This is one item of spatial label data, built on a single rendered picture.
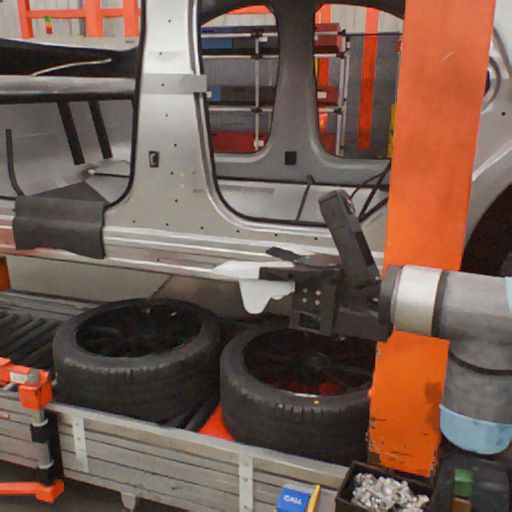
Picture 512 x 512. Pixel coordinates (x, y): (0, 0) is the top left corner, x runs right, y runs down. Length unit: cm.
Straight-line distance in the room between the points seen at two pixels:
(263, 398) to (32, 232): 120
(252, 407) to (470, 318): 124
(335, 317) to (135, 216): 151
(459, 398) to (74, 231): 179
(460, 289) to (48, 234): 190
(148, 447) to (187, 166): 96
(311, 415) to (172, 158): 100
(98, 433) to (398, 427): 101
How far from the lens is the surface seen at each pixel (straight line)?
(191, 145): 187
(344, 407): 168
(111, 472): 197
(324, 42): 515
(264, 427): 174
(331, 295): 59
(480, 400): 60
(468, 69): 113
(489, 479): 169
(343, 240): 58
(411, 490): 135
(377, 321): 60
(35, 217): 232
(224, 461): 173
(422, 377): 130
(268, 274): 58
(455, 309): 56
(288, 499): 140
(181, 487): 185
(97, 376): 194
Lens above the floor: 144
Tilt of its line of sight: 18 degrees down
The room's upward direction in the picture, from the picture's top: straight up
